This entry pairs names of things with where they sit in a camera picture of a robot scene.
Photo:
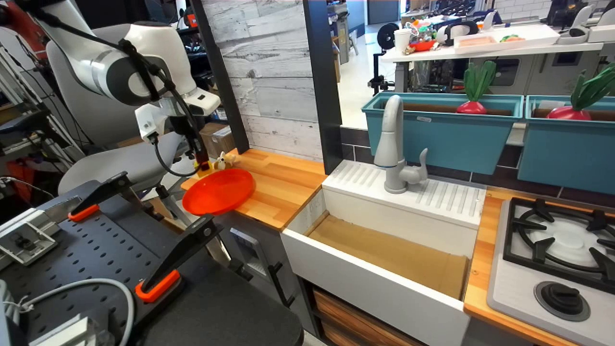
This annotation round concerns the small toy animal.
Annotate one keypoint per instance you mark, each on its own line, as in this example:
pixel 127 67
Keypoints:
pixel 223 161

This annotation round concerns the white toy sink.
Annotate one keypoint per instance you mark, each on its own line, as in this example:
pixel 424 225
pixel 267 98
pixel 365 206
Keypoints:
pixel 384 250

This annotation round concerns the red plastic plate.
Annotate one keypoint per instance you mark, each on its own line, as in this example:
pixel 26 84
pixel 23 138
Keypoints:
pixel 218 192

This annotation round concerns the white tray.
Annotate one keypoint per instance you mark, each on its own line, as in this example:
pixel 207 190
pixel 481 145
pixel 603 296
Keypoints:
pixel 480 42

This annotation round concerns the cardboard box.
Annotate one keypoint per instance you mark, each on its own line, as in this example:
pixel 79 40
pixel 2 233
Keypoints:
pixel 217 139

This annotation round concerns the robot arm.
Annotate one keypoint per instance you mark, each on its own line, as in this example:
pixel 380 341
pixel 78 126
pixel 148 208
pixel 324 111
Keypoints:
pixel 144 53

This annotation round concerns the toy radish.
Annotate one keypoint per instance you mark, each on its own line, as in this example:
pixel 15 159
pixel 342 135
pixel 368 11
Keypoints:
pixel 588 91
pixel 475 81

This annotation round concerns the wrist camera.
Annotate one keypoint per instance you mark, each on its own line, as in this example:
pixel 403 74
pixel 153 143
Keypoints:
pixel 148 120

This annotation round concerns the black and orange clamp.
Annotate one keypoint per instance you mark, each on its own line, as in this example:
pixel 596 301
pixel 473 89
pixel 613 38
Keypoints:
pixel 103 190
pixel 178 252

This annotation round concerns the white paper cup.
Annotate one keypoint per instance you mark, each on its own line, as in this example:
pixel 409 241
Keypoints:
pixel 402 39

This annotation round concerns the teal planter box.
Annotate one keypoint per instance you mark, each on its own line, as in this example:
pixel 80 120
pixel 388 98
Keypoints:
pixel 567 154
pixel 447 139

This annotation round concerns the white table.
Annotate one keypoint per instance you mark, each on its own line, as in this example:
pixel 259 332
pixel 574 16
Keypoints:
pixel 480 52

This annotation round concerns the white mounting box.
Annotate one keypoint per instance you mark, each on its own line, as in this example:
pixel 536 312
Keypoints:
pixel 26 240

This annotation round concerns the metal shelf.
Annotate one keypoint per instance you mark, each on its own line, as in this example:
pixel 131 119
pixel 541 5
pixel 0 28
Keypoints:
pixel 29 125

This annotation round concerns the yellow block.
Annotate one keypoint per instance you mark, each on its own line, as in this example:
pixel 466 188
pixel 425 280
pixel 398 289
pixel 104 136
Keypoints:
pixel 203 169

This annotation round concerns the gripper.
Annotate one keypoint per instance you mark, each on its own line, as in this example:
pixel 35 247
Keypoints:
pixel 181 126

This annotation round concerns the black toy burner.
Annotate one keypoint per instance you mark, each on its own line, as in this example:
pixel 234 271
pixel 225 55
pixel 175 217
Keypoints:
pixel 538 240

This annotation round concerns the toy kitchen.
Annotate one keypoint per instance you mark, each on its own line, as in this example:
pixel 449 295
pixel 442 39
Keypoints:
pixel 384 240

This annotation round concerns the red bowl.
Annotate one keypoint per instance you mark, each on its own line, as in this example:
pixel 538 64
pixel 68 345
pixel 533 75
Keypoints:
pixel 423 46

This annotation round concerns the cabinet door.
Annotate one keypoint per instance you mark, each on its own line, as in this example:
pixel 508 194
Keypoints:
pixel 250 252

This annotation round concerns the grey toy tap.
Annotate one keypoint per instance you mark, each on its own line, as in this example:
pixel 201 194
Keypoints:
pixel 391 144

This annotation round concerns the grey stove knob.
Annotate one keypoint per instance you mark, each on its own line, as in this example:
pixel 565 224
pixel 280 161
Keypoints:
pixel 562 300

